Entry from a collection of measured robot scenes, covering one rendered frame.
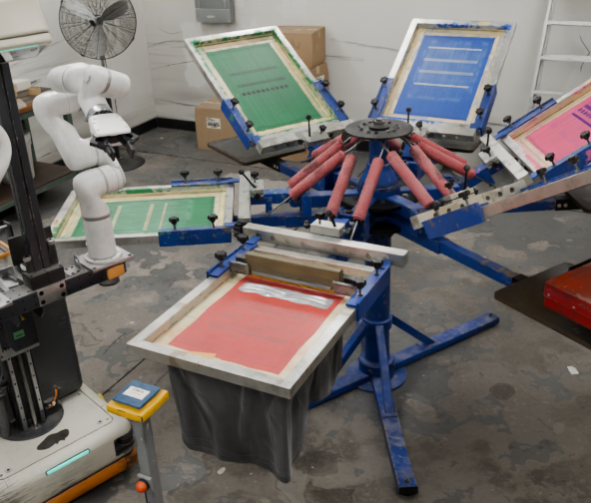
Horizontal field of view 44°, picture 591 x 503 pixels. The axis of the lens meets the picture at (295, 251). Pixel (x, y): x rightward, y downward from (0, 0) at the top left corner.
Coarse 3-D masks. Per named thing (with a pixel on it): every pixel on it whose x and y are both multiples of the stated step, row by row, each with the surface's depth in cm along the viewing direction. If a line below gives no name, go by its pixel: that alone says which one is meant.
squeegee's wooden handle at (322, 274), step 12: (252, 252) 272; (252, 264) 273; (264, 264) 270; (276, 264) 268; (288, 264) 265; (300, 264) 263; (312, 264) 262; (288, 276) 268; (300, 276) 265; (312, 276) 262; (324, 276) 260; (336, 276) 258
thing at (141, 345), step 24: (336, 264) 276; (360, 264) 275; (216, 288) 270; (168, 312) 250; (144, 336) 237; (336, 336) 236; (168, 360) 228; (192, 360) 224; (216, 360) 223; (312, 360) 221; (240, 384) 218; (264, 384) 213; (288, 384) 211
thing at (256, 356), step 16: (304, 288) 268; (288, 304) 258; (304, 304) 258; (336, 304) 257; (320, 320) 248; (304, 336) 239; (240, 352) 233; (256, 352) 232; (272, 352) 232; (288, 352) 232; (256, 368) 224; (272, 368) 224
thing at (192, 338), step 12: (252, 276) 278; (288, 288) 268; (228, 300) 262; (264, 300) 261; (276, 300) 261; (204, 312) 256; (216, 312) 255; (192, 324) 249; (204, 324) 248; (180, 336) 242; (192, 336) 242; (204, 336) 242; (216, 336) 241; (192, 348) 236; (204, 348) 235; (216, 348) 235; (228, 348) 235
